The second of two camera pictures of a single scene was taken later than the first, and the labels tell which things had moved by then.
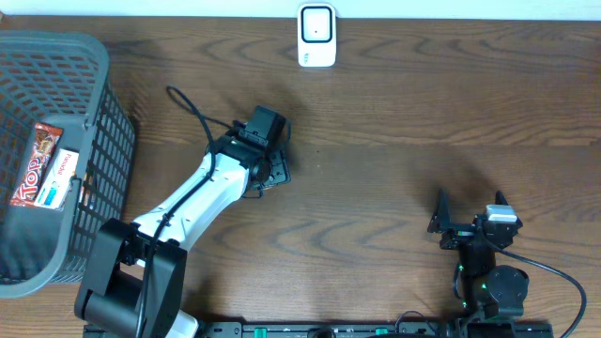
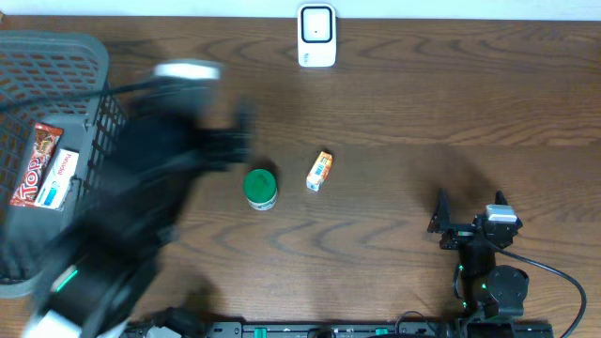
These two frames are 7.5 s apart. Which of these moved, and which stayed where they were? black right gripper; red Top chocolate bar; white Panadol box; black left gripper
Moved: black left gripper
Stayed: white Panadol box; black right gripper; red Top chocolate bar
